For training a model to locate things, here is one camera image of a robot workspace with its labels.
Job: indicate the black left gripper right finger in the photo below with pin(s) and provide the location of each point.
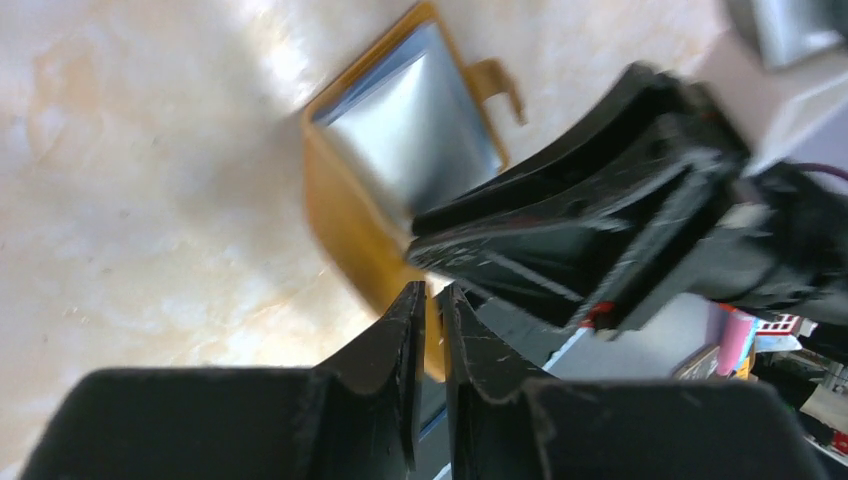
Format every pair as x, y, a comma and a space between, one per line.
496, 428

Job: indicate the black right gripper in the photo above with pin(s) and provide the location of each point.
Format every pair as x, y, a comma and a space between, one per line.
796, 259

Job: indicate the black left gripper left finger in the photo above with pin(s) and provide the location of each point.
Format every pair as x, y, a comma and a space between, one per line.
370, 417

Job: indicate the yellow leather card holder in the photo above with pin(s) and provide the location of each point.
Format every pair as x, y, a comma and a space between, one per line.
402, 130

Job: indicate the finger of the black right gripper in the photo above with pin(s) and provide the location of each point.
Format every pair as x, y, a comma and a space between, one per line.
564, 275
645, 161

